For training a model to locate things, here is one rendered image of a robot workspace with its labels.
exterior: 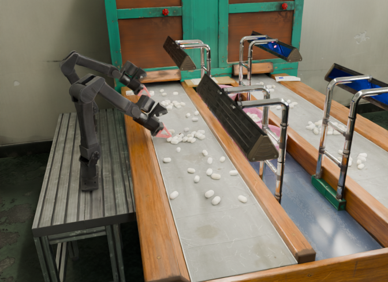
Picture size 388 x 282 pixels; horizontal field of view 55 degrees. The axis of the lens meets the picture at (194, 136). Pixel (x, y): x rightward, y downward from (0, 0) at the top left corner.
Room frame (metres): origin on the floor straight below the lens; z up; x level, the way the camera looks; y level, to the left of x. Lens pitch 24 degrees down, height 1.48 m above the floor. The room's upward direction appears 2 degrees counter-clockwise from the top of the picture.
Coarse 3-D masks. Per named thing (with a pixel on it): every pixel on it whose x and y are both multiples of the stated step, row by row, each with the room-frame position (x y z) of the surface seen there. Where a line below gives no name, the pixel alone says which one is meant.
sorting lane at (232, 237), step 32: (160, 96) 2.30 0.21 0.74; (192, 128) 1.76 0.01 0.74; (160, 160) 1.41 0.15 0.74; (192, 160) 1.40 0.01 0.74; (224, 160) 1.40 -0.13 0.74; (192, 192) 1.16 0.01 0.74; (224, 192) 1.15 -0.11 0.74; (192, 224) 0.97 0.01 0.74; (224, 224) 0.96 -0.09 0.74; (256, 224) 0.96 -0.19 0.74; (192, 256) 0.82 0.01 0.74; (224, 256) 0.82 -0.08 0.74; (256, 256) 0.81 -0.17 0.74; (288, 256) 0.81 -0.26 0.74
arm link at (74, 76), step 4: (64, 60) 1.97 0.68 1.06; (60, 64) 1.95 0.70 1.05; (72, 72) 1.93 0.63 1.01; (68, 76) 1.92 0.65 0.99; (72, 76) 1.93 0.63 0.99; (76, 76) 1.94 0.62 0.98; (72, 80) 1.93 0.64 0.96; (76, 80) 1.94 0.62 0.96; (96, 108) 1.96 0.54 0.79; (96, 112) 1.96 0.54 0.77
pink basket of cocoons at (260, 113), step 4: (244, 108) 1.99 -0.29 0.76; (248, 108) 1.98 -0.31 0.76; (252, 108) 1.96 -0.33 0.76; (256, 108) 1.94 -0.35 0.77; (252, 112) 1.95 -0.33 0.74; (260, 112) 1.90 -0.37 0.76; (260, 116) 1.89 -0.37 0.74; (260, 120) 1.78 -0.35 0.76; (220, 124) 1.82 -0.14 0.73; (224, 128) 1.80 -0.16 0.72
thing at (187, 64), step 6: (168, 36) 2.36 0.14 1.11; (168, 42) 2.28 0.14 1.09; (174, 42) 2.14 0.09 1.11; (168, 48) 2.19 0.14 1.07; (174, 48) 2.06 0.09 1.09; (180, 48) 1.95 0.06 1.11; (174, 54) 1.99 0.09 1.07; (180, 54) 1.89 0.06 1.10; (186, 54) 1.80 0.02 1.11; (174, 60) 1.93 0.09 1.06; (180, 60) 1.83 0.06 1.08; (186, 60) 1.77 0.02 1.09; (180, 66) 1.77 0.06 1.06; (186, 66) 1.77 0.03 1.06; (192, 66) 1.78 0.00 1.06
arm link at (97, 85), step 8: (80, 80) 1.45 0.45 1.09; (88, 80) 1.48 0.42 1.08; (96, 80) 1.41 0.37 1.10; (104, 80) 1.44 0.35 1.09; (88, 88) 1.38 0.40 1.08; (96, 88) 1.41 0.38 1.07; (104, 88) 1.45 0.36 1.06; (112, 88) 1.48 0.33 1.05; (80, 96) 1.36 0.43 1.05; (88, 96) 1.38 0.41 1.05; (104, 96) 1.46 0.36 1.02; (112, 96) 1.48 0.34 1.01; (120, 96) 1.51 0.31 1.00; (120, 104) 1.50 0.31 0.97; (128, 104) 1.52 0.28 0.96; (128, 112) 1.52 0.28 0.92
